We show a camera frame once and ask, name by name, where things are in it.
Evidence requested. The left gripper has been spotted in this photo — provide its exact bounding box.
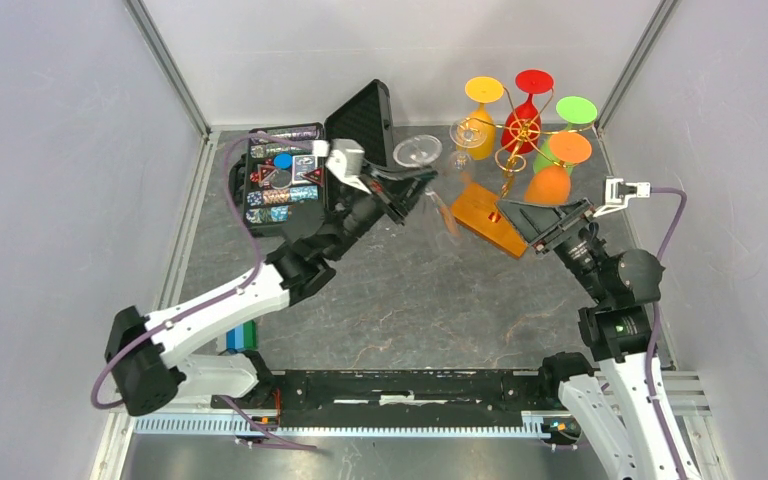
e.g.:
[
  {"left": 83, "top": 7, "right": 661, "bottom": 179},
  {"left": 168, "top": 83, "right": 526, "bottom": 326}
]
[{"left": 323, "top": 158, "right": 439, "bottom": 263}]

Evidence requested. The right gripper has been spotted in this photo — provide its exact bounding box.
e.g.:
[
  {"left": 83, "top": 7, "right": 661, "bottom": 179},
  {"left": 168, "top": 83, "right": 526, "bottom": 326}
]
[{"left": 496, "top": 193, "right": 611, "bottom": 302}]

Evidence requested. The orange wine glass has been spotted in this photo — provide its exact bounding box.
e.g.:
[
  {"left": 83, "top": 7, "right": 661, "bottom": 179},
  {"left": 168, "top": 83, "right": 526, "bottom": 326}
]
[{"left": 524, "top": 131, "right": 592, "bottom": 206}]

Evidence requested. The clear flute wine glass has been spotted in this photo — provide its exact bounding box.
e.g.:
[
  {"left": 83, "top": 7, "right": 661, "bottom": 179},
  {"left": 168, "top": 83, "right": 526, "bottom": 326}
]
[{"left": 393, "top": 134, "right": 460, "bottom": 250}]

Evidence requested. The clear round wine glass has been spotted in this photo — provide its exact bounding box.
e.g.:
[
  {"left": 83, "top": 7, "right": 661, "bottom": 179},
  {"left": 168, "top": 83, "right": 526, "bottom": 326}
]
[{"left": 446, "top": 118, "right": 486, "bottom": 175}]

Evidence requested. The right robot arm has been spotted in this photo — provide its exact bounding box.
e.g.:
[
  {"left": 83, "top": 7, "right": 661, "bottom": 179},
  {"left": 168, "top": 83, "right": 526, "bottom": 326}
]
[{"left": 497, "top": 199, "right": 701, "bottom": 479}]

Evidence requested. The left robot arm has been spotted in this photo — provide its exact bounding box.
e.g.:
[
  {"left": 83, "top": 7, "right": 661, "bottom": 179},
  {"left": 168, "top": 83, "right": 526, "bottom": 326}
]
[{"left": 91, "top": 167, "right": 437, "bottom": 417}]

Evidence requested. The yellow wine glass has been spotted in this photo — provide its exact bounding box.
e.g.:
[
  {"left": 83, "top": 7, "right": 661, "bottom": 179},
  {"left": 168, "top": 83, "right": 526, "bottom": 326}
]
[{"left": 464, "top": 76, "right": 504, "bottom": 160}]

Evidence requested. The red wine glass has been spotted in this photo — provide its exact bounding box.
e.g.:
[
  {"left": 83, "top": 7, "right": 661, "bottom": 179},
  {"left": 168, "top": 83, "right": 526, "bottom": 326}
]
[{"left": 500, "top": 69, "right": 554, "bottom": 155}]

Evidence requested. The green wine glass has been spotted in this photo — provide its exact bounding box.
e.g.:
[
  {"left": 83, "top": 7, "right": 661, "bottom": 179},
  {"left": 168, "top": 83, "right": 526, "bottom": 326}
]
[{"left": 533, "top": 96, "right": 598, "bottom": 175}]

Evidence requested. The red all-in triangle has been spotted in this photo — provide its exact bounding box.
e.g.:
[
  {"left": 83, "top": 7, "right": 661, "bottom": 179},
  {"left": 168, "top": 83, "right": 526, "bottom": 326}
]
[
  {"left": 257, "top": 164, "right": 279, "bottom": 188},
  {"left": 302, "top": 167, "right": 325, "bottom": 187}
]

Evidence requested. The playing card deck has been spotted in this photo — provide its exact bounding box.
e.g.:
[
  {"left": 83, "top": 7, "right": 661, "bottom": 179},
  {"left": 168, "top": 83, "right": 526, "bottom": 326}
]
[{"left": 291, "top": 155, "right": 319, "bottom": 185}]

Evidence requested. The black poker chip case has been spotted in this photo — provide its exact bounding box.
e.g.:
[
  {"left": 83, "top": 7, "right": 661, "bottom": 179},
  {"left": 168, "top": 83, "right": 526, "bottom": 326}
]
[{"left": 228, "top": 79, "right": 396, "bottom": 238}]

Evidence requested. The clear dealer button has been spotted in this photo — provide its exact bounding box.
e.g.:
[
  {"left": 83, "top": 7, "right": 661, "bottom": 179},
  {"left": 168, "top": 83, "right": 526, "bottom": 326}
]
[{"left": 268, "top": 169, "right": 293, "bottom": 190}]

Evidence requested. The blue round chip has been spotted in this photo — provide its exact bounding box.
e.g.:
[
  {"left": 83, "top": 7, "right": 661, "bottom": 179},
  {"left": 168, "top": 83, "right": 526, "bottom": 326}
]
[{"left": 273, "top": 153, "right": 293, "bottom": 170}]

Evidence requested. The blue green toy block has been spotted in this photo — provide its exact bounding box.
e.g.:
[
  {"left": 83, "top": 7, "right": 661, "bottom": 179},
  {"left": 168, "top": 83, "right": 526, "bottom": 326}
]
[{"left": 225, "top": 320, "right": 258, "bottom": 352}]

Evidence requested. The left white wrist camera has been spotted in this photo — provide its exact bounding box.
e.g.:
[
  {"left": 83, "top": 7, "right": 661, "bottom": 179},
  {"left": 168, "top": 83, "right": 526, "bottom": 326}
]
[{"left": 311, "top": 139, "right": 371, "bottom": 194}]

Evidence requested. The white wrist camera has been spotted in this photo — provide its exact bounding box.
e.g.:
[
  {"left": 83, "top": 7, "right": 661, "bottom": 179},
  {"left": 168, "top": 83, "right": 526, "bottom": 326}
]
[
  {"left": 594, "top": 177, "right": 652, "bottom": 218},
  {"left": 311, "top": 139, "right": 371, "bottom": 194}
]

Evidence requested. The gold wire glass rack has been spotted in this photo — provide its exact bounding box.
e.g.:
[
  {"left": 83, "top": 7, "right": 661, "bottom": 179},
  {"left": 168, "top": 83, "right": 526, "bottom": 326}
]
[{"left": 448, "top": 86, "right": 581, "bottom": 260}]

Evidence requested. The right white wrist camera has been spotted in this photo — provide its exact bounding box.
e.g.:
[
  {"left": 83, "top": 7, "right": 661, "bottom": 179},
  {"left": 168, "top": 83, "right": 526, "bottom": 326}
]
[{"left": 594, "top": 177, "right": 652, "bottom": 218}]

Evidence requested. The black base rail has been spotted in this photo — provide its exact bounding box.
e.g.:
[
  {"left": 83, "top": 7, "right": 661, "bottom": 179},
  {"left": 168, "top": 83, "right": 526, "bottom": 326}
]
[{"left": 232, "top": 369, "right": 564, "bottom": 428}]

